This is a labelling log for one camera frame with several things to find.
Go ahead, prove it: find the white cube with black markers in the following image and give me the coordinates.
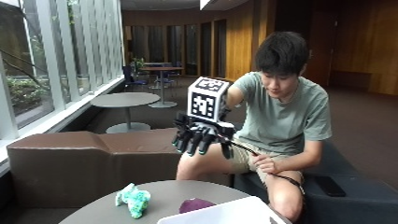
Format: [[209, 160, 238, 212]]
[[186, 76, 234, 123]]

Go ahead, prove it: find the the person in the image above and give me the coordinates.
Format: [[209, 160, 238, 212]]
[[176, 31, 333, 224]]

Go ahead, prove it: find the white plastic box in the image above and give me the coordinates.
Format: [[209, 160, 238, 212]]
[[156, 195, 293, 224]]

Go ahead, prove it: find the blue chair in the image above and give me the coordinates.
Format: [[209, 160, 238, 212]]
[[123, 64, 149, 91], [154, 70, 177, 91]]

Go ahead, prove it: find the black phone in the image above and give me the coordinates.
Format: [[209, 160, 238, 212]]
[[313, 175, 347, 198]]

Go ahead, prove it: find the purple soft object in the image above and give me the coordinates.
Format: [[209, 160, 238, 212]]
[[178, 197, 218, 215]]

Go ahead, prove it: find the teal soft toy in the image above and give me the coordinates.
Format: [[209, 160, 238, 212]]
[[115, 182, 153, 220]]

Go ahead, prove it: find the brown leather bench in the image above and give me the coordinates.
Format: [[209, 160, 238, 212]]
[[7, 127, 234, 217]]

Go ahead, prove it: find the green potted plant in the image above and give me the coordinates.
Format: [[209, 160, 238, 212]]
[[129, 57, 146, 75]]

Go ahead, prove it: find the dark grey upholstered seat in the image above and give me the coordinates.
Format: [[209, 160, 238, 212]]
[[232, 139, 398, 224]]

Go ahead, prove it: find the black glove cable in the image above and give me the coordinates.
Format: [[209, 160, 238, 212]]
[[225, 139, 306, 196]]

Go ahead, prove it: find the grey round pedestal table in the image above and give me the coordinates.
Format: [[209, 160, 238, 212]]
[[88, 91, 161, 134]]

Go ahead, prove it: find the wooden top pedestal table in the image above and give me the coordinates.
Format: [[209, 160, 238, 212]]
[[139, 65, 185, 109]]

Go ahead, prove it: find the white window frame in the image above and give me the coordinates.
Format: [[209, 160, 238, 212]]
[[0, 0, 127, 147]]

